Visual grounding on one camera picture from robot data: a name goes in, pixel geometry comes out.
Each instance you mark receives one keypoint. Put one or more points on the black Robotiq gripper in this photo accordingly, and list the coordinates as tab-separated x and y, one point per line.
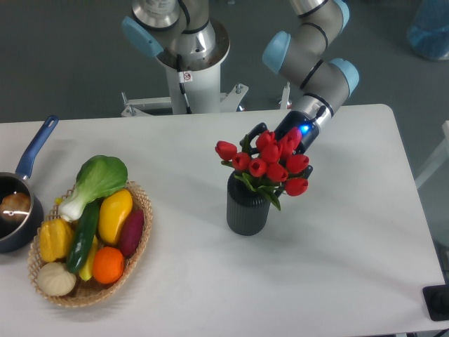
309	129

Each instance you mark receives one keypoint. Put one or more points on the red tulip bouquet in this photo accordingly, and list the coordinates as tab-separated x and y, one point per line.
264	172

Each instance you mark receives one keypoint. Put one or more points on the woven wicker basket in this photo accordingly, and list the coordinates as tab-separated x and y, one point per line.
90	292

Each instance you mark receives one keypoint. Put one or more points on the white steamed bun toy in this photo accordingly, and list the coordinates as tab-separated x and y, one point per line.
54	279

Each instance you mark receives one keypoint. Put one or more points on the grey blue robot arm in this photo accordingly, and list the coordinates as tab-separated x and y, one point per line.
297	57

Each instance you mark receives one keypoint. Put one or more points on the dark grey ribbed vase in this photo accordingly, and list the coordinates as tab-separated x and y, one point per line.
247	211

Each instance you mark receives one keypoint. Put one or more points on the purple sweet potato toy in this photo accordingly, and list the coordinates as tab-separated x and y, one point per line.
131	233

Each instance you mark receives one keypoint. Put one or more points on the yellow mango toy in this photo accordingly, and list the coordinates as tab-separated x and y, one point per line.
114	211

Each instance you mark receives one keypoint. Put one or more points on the green bok choy toy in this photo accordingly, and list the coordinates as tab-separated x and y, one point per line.
98	177

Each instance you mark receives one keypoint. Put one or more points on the blue translucent container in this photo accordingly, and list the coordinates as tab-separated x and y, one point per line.
428	32

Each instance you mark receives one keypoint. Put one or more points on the orange fruit toy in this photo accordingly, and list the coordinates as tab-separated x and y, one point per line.
108	265

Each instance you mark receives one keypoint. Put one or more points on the green cucumber toy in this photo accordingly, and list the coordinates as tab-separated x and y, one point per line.
83	237

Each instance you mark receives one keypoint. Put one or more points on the black device at edge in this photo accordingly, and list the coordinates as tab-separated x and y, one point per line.
436	299

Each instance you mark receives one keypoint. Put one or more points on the yellow banana toy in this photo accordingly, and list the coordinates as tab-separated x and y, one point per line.
86	272

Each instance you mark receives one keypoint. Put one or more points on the yellow bell pepper toy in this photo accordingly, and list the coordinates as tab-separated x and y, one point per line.
55	239

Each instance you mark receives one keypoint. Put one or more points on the blue saucepan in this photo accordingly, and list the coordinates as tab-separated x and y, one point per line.
15	235

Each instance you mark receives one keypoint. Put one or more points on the brown meat patty toy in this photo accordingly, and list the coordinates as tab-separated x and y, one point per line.
15	207

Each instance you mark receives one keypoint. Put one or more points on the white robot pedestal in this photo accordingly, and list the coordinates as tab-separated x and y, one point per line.
193	69

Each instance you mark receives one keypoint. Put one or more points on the white frame at right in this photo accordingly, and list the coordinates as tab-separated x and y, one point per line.
434	161

